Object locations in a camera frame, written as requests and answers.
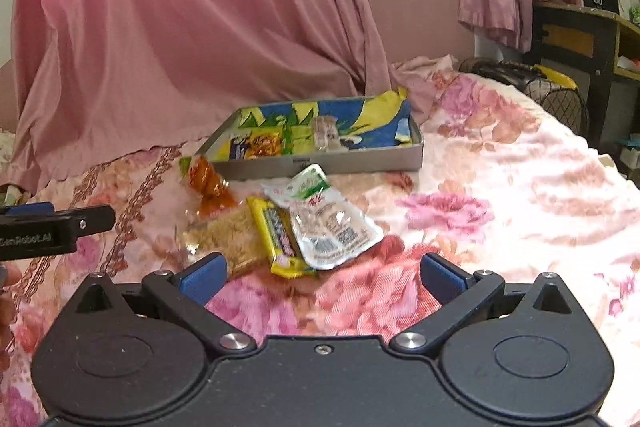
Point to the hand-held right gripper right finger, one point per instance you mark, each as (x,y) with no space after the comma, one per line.
(442,277)

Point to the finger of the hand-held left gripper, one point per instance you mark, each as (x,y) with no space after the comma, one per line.
(95,219)
(30,209)

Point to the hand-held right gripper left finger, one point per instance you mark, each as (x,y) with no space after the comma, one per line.
(202,279)

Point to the clear crispy noodle snack packet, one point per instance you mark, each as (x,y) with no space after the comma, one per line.
(232,239)

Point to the yellow snack packet dark stripe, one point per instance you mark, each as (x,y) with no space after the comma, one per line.
(280,234)

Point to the orange snack packet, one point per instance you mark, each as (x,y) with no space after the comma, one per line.
(207,184)

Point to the white and green snack packet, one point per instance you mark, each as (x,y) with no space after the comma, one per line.
(332,227)

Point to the grey tray with dinosaur liner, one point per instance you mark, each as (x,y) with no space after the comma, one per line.
(350,163)

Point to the gold snack packet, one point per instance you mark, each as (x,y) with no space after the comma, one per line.
(265,144)

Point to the yellow-green snack bar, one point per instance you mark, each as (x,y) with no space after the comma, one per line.
(300,139)

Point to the clear sesame bar packet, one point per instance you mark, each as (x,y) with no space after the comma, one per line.
(326,132)

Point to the person's left hand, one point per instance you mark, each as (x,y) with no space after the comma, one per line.
(9,278)

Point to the floral pink bedsheet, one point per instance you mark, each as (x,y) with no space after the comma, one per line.
(500,212)

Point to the large pink curtain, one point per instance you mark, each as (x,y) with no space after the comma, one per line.
(175,32)

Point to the black mesh basket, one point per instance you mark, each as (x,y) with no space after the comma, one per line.
(565,107)

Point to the yellow flat item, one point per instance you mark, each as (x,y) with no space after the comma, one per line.
(557,77)

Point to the black and wooden desk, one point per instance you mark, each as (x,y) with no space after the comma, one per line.
(565,39)

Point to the green leafy plant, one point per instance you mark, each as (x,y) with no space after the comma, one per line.
(635,14)

